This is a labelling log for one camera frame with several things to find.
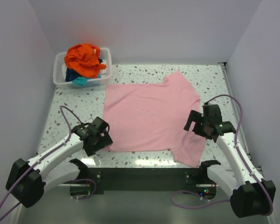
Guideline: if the pink t shirt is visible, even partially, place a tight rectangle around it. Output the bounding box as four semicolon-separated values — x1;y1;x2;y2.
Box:
103;71;206;168

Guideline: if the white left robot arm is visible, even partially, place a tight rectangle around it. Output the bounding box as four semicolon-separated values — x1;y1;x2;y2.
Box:
6;117;113;208

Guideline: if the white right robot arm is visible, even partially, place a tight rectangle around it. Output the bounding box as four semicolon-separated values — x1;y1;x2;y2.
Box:
184;103;276;218

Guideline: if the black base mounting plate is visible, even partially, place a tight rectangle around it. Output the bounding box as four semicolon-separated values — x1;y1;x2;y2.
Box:
68;168;217;199

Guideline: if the teal t shirt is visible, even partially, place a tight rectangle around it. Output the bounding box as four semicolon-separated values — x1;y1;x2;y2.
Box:
71;77;88;87

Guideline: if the white plastic laundry basket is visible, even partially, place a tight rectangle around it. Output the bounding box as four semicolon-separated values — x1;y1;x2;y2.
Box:
53;47;112;89

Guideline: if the dark blue t shirt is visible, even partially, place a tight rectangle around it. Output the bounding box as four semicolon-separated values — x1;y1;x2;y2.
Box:
65;68;81;82

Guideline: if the white garment in basket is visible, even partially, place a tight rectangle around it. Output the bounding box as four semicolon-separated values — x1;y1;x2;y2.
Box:
98;58;107;78

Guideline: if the orange t shirt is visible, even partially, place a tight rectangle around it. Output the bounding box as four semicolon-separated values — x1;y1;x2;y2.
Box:
64;43;106;78

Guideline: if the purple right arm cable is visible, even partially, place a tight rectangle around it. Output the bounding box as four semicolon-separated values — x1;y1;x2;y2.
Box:
170;94;273;217

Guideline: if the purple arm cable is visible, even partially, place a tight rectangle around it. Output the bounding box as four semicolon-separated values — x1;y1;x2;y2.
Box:
170;94;273;217
0;105;84;224

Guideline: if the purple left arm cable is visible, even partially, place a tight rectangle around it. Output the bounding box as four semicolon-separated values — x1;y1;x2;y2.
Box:
0;105;84;224

